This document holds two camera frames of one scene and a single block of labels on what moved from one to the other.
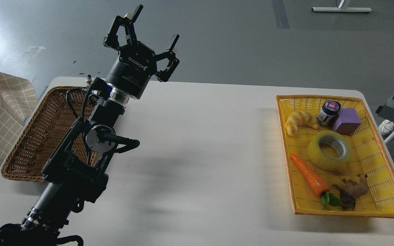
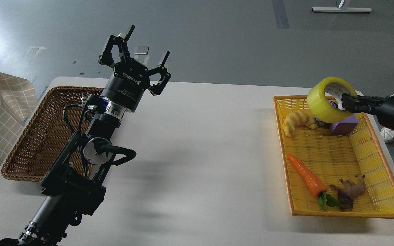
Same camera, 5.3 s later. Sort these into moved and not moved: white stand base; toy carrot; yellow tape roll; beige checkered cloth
Moved: yellow tape roll
Not moved: white stand base; toy carrot; beige checkered cloth
